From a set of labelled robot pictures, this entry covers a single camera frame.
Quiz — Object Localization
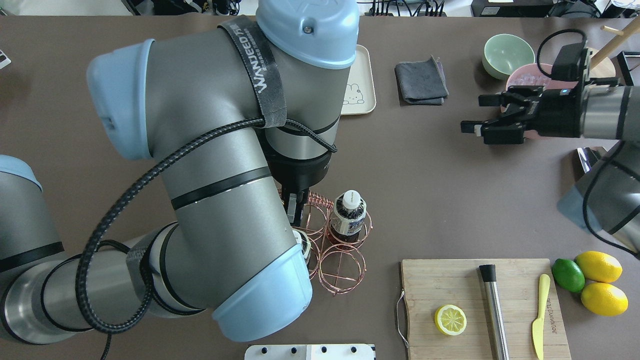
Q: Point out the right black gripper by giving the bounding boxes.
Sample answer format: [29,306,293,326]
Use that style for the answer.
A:
[461,86,582,145]

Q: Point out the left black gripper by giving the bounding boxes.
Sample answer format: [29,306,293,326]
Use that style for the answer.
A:
[262,142,332,227]

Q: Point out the tea bottle white cap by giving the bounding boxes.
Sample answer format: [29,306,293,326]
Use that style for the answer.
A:
[293,228,311,265]
[330,190,368,245]

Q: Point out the copper wire bottle basket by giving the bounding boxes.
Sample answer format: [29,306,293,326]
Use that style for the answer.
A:
[293,191,374,296]

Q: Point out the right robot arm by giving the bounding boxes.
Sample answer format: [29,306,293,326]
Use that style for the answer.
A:
[461,85,640,258]

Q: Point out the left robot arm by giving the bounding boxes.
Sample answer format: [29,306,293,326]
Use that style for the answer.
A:
[1,0,360,346]

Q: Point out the pink bowl of ice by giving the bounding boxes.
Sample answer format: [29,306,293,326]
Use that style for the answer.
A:
[504,63,558,140]

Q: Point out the green bowl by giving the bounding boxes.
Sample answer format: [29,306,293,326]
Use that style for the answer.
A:
[482,33,536,80]

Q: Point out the steel ice scoop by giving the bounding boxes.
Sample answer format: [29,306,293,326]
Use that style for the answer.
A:
[573,146,615,181]

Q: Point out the grey folded cloth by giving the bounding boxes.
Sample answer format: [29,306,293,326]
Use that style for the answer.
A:
[394,55,450,106]

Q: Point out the wooden mug tree stand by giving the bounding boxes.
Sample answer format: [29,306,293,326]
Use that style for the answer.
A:
[589,16,640,78]

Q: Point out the cream rabbit tray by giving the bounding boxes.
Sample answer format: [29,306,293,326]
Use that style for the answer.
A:
[341,44,377,116]

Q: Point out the steel muddler black tip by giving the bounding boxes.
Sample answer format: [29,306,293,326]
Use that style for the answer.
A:
[478,264,510,360]

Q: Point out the green lime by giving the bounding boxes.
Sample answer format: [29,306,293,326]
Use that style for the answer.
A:
[551,258,586,293]

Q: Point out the yellow lemon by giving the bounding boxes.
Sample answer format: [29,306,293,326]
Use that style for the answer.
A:
[580,282,629,317]
[574,250,623,284]

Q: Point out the half lemon slice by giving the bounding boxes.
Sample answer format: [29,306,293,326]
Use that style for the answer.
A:
[434,304,467,337]

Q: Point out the yellow plastic knife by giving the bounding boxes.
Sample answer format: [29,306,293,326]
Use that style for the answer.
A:
[531,273,551,360]

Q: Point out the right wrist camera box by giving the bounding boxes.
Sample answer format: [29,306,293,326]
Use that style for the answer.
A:
[549,43,590,82]

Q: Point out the black frame box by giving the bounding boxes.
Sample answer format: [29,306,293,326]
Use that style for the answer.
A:
[615,51,640,87]

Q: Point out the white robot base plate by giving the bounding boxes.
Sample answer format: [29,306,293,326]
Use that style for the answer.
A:
[244,343,377,360]

